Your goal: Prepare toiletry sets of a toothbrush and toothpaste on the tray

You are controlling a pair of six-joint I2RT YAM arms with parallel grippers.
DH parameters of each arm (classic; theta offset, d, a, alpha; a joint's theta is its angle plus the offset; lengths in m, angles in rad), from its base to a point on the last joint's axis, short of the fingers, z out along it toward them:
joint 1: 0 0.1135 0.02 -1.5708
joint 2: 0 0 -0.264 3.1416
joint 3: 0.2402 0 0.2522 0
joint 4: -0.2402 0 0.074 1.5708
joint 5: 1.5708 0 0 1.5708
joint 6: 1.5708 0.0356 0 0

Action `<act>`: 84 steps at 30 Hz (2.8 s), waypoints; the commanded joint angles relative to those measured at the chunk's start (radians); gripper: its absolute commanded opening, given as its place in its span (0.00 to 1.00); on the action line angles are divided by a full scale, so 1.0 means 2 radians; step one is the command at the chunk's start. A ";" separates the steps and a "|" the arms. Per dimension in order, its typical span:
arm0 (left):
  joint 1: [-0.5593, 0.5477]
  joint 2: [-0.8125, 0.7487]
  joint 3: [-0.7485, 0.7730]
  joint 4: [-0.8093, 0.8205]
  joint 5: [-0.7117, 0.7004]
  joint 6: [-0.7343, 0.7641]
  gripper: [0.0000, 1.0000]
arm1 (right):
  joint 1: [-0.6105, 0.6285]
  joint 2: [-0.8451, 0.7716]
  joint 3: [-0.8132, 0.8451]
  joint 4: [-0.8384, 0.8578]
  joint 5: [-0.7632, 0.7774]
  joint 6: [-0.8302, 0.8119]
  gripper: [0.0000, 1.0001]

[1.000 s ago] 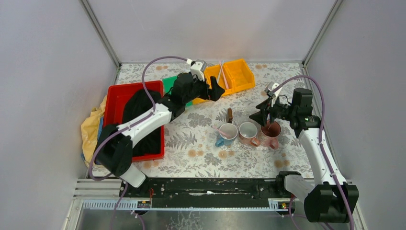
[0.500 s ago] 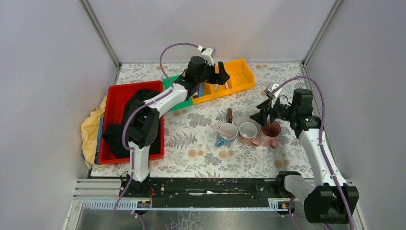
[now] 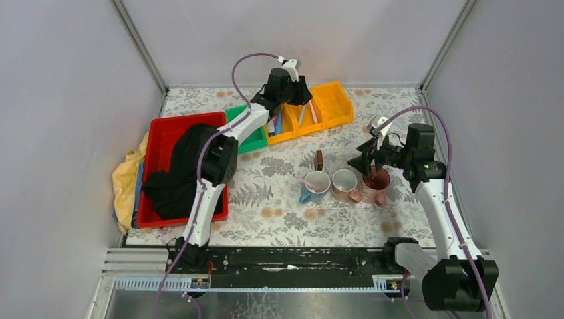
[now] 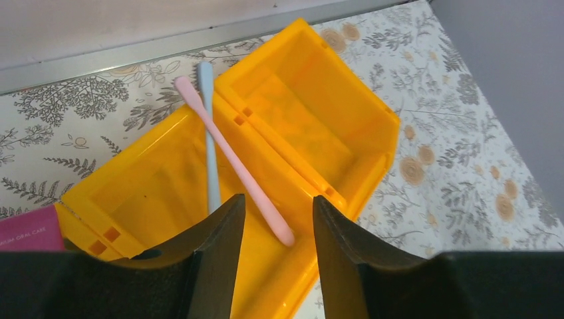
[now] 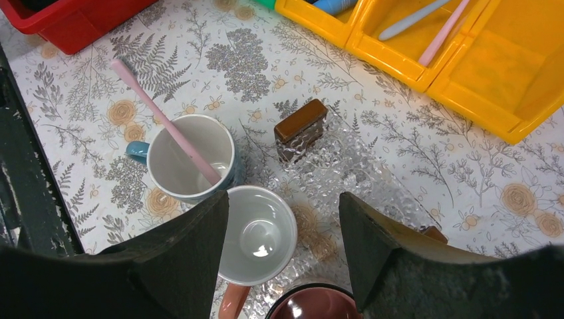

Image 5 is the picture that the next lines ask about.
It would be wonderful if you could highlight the yellow bin with toothbrushes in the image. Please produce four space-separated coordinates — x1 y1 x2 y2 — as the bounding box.
346 0 488 92

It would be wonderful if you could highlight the yellow bin with mugs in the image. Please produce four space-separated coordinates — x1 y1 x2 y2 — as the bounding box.
427 1 563 144

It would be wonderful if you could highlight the floral orange-handled mug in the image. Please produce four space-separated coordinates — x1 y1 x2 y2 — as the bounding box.
218 185 297 318

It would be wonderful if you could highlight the blue ceramic mug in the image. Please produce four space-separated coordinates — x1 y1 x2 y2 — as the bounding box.
126 114 245 204

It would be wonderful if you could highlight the blue toothpaste tube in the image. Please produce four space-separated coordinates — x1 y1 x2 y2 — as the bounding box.
313 0 357 16

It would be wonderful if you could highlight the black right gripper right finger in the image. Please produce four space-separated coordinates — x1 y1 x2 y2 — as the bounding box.
339 192 563 318

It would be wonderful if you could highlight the green plastic bin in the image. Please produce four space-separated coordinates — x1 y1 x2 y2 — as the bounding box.
255 0 276 10

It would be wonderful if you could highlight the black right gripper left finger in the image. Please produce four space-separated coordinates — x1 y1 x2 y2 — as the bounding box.
1 191 229 318

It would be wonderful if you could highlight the yellow bin with toothpaste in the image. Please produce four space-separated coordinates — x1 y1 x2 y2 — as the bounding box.
275 0 374 49

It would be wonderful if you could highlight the pink pumpkin-face mug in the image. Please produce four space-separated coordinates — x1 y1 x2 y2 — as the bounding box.
266 282 363 319

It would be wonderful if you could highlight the red plastic tray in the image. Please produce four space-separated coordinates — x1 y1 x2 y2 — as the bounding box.
1 0 154 55

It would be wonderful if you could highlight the pink toothbrush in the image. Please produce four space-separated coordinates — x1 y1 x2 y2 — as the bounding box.
110 59 221 185
418 0 470 66

